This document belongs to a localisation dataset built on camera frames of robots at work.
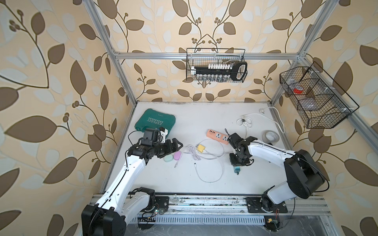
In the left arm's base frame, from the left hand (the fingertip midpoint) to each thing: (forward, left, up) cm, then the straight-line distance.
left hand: (175, 145), depth 77 cm
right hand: (-3, -35, -16) cm, 38 cm away
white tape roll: (+16, -62, -14) cm, 65 cm away
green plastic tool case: (+29, +23, -13) cm, 39 cm away
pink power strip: (+13, -29, -13) cm, 34 cm away
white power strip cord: (+41, -73, -18) cm, 86 cm away
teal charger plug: (-7, -35, -14) cm, 38 cm away
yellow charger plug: (+7, -15, -16) cm, 22 cm away
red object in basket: (+26, -68, +18) cm, 75 cm away
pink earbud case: (+1, 0, -15) cm, 15 cm away
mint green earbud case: (0, +6, -16) cm, 17 cm away
